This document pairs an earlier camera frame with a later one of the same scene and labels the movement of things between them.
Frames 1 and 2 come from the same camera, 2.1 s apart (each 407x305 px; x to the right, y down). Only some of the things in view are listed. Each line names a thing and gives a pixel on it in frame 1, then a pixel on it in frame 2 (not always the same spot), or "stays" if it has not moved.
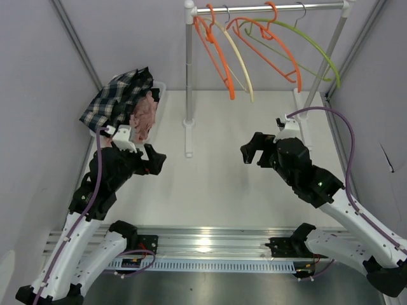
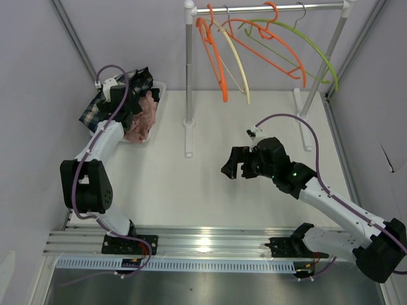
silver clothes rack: [302, 109] stays
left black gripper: [152, 165] -> [133, 106]
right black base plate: [290, 247] stays
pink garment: [143, 117] stays
